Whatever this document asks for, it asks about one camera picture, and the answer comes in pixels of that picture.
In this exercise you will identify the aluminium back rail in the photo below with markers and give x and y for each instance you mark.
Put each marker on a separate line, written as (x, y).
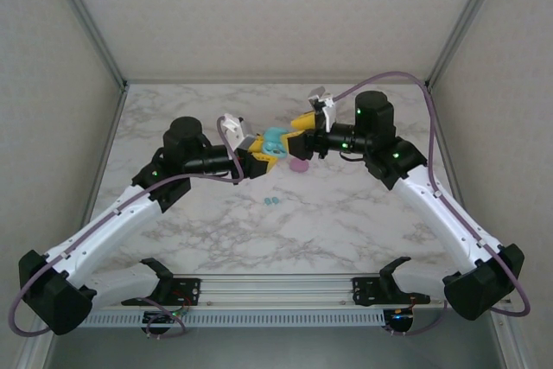
(276, 82)

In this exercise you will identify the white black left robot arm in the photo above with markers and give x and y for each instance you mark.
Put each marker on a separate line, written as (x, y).
(103, 235)

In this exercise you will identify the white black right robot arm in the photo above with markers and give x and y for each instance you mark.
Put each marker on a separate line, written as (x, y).
(443, 224)

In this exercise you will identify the aluminium frame post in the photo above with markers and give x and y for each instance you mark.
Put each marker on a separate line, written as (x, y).
(87, 19)
(466, 19)

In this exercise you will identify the aluminium frame leg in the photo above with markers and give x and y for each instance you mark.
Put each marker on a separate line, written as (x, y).
(516, 356)
(33, 360)

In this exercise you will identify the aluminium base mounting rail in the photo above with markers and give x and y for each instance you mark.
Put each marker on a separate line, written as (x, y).
(276, 291)

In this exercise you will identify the control circuit board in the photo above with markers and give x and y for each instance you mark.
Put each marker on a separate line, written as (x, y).
(162, 319)
(399, 321)

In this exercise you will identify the purple earbud charging case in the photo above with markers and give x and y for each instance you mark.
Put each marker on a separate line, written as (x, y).
(298, 166)

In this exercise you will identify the aluminium side rail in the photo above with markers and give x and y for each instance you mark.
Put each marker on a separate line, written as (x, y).
(106, 148)
(449, 148)

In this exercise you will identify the blue earbud charging case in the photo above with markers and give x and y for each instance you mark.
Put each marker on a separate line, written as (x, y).
(274, 133)

